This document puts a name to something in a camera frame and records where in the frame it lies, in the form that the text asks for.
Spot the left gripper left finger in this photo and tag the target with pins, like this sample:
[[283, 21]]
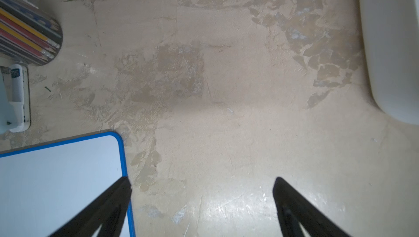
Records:
[[104, 216]]

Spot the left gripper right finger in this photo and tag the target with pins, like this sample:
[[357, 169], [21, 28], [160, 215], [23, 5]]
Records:
[[295, 212]]

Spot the white storage box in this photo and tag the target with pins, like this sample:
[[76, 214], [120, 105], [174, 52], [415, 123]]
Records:
[[390, 31]]

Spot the blue whiteboard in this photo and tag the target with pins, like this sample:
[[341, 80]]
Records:
[[43, 187]]

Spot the pencil cup holder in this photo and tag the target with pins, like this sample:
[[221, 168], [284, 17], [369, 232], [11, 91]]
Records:
[[29, 35]]

